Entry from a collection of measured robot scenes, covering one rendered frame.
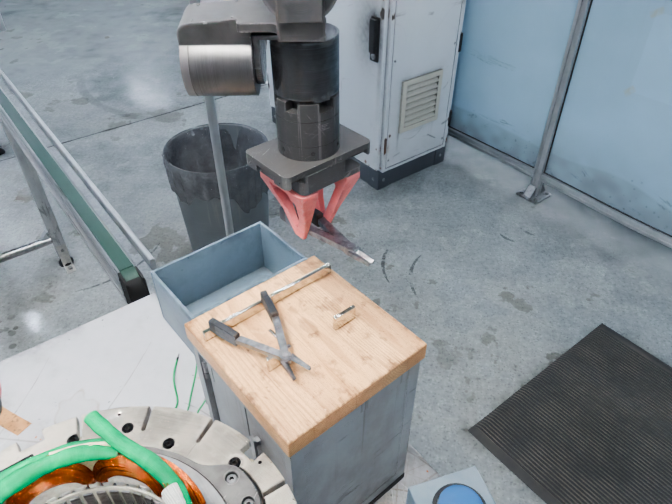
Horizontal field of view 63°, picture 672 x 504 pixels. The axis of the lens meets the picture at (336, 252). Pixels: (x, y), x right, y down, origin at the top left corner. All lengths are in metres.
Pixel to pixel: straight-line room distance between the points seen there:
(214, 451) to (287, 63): 0.33
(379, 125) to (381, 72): 0.25
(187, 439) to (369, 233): 2.06
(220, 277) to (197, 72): 0.39
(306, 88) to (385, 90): 2.12
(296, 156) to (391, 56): 2.04
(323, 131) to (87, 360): 0.69
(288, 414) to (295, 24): 0.35
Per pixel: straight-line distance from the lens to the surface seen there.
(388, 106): 2.61
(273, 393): 0.57
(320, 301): 0.66
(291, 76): 0.46
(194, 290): 0.78
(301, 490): 0.64
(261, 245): 0.81
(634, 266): 2.65
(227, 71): 0.47
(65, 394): 1.02
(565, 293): 2.39
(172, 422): 0.53
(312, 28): 0.43
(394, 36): 2.50
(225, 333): 0.60
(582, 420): 1.97
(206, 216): 2.04
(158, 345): 1.04
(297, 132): 0.48
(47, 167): 1.69
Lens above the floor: 1.52
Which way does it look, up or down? 39 degrees down
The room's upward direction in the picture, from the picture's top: straight up
